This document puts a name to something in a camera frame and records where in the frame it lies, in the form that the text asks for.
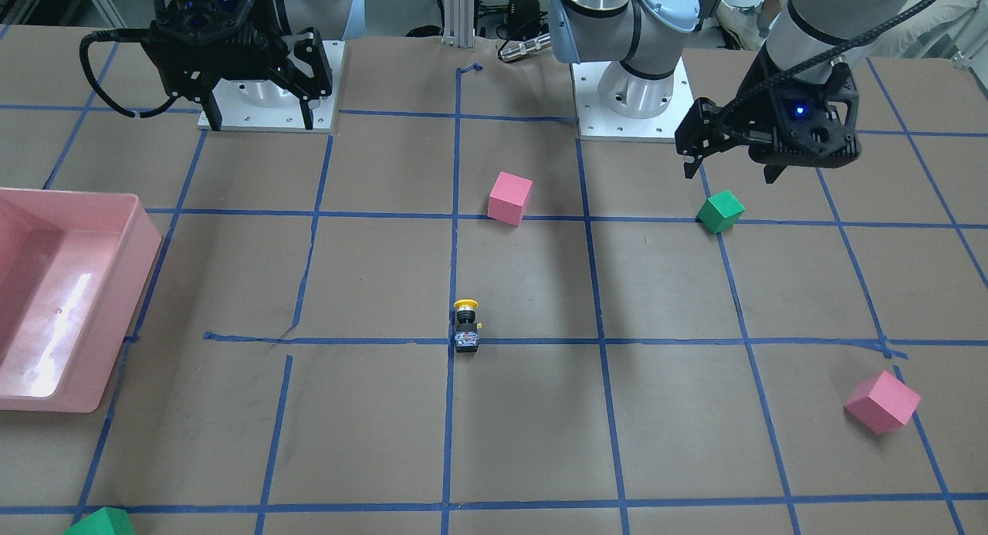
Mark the pink cube near left gripper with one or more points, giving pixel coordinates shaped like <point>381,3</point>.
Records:
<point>883,403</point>

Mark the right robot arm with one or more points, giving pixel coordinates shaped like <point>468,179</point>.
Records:
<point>334,19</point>

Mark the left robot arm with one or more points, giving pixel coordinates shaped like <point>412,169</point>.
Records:
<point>647,37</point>

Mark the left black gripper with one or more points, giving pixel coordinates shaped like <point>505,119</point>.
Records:
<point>755,112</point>

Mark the green cube near front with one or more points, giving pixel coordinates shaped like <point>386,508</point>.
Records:
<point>720,212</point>

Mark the aluminium frame post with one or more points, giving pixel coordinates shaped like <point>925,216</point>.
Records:
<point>459,23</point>

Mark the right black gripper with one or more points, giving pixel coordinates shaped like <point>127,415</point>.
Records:
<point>303,59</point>

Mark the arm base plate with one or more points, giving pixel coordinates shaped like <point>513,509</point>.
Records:
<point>263,106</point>
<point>614,105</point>

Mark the pink plastic bin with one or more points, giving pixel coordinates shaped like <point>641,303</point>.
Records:
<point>73,267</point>

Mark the green cube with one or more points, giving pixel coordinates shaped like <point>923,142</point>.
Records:
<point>720,212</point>
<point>105,521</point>

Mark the yellow push button switch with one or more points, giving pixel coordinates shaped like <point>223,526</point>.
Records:
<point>466,337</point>

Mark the pink cube centre front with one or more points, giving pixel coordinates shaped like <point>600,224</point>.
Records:
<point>509,198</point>

